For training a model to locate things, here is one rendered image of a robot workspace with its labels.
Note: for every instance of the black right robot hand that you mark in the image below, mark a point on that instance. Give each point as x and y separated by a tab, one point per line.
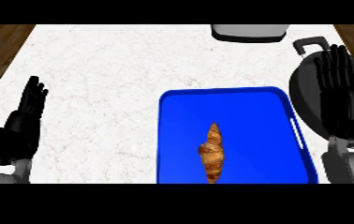
335	102

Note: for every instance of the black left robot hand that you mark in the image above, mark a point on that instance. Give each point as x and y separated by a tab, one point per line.
23	121

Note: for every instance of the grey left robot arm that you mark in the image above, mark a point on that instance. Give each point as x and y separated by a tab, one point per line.
15	171

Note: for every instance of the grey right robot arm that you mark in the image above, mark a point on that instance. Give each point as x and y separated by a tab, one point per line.
340	162

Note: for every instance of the dark grey pot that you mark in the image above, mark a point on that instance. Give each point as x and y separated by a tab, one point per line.
306	90

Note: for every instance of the blue plastic tray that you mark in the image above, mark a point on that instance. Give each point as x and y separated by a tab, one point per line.
239	134

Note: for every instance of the golden brown croissant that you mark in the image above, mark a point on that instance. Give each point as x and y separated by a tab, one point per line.
213	154

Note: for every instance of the grey appliance with black base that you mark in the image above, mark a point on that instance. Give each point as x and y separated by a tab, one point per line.
250	32

